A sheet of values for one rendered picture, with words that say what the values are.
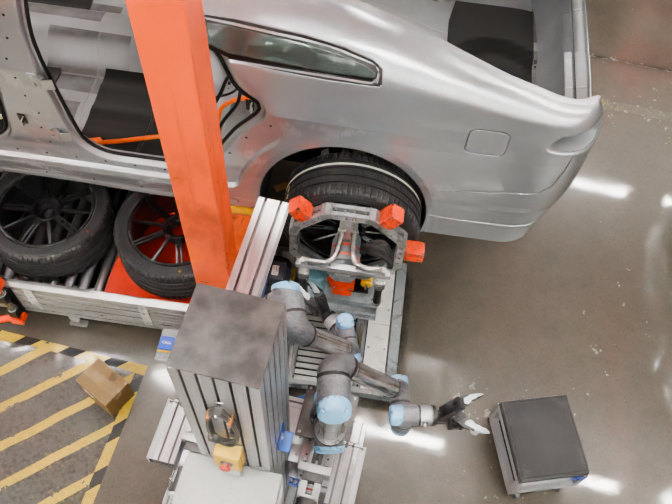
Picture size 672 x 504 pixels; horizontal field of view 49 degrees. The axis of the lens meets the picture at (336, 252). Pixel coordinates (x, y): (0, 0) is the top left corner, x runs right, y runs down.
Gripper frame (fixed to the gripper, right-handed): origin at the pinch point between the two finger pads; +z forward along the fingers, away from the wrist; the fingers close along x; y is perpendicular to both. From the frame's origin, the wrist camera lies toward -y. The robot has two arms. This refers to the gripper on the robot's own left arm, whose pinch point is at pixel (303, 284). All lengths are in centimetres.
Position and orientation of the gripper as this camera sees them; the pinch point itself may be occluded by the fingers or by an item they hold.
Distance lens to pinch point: 334.2
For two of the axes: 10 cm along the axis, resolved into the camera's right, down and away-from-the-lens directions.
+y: -0.4, 5.1, 8.6
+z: -6.1, -7.0, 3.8
